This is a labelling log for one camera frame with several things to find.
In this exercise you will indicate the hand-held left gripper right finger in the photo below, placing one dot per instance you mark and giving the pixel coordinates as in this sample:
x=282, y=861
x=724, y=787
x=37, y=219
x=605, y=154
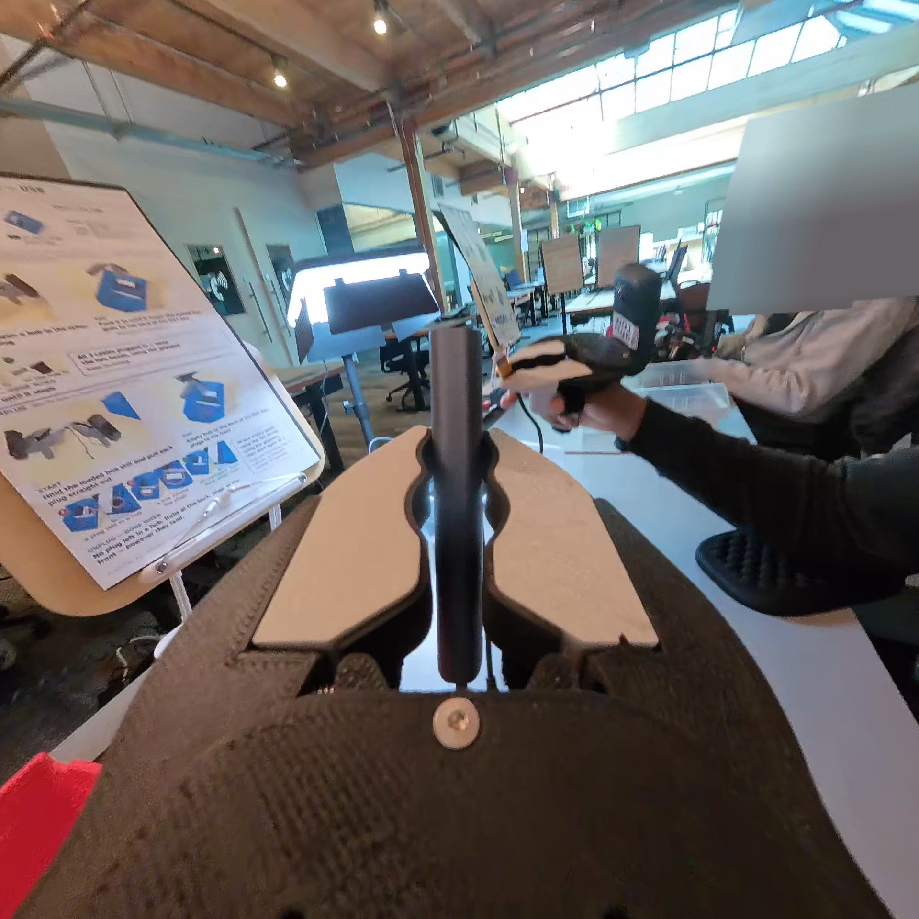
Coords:
x=567, y=560

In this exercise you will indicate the wooden background table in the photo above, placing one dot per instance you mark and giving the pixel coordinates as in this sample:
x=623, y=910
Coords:
x=309, y=377

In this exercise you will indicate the grey slim USB hub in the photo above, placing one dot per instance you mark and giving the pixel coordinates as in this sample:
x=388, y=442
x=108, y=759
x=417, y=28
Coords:
x=456, y=502

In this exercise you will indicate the printed display board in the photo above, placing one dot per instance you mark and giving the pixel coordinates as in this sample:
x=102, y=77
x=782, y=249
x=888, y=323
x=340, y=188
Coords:
x=562, y=265
x=619, y=255

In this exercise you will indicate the wooden document stand with sheet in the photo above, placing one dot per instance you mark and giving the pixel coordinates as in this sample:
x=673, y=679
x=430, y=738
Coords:
x=488, y=287

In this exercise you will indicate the instruction sheet on stand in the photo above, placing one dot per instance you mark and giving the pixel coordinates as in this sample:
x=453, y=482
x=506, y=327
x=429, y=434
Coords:
x=143, y=359

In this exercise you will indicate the red plastic bin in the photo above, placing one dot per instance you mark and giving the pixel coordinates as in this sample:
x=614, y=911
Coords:
x=36, y=825

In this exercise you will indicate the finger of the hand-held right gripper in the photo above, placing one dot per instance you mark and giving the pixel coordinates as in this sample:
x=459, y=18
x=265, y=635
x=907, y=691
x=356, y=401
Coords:
x=545, y=350
x=556, y=373

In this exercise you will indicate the black office chair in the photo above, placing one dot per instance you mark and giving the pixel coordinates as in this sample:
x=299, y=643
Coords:
x=406, y=366

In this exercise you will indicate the person's right hand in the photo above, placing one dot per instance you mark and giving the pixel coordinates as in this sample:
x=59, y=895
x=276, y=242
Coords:
x=610, y=413

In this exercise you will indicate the black mesh pad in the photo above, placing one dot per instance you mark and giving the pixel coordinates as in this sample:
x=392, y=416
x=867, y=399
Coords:
x=775, y=581

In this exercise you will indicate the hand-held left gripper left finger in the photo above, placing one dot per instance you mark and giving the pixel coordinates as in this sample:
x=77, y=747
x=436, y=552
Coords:
x=344, y=560

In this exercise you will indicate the grey panel on stand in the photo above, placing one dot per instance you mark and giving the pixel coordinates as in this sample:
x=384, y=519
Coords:
x=380, y=301

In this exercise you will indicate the clear plastic bin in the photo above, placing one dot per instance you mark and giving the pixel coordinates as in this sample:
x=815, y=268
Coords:
x=682, y=388

